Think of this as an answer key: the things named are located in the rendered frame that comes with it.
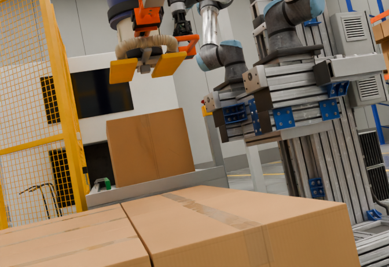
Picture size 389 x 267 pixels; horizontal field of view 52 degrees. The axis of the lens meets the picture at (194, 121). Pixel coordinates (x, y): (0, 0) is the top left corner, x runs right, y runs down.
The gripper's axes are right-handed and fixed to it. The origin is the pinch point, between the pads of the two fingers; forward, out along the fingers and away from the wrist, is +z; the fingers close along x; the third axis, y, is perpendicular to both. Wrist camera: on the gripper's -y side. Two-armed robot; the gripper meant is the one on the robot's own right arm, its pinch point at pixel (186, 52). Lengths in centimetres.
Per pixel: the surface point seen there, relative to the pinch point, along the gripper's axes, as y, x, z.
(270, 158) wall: -927, 428, 101
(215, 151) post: -64, 22, 51
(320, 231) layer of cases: 119, -12, 71
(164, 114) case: -12.3, -14.8, 27.7
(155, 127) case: -12.3, -20.8, 33.4
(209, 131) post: -64, 22, 37
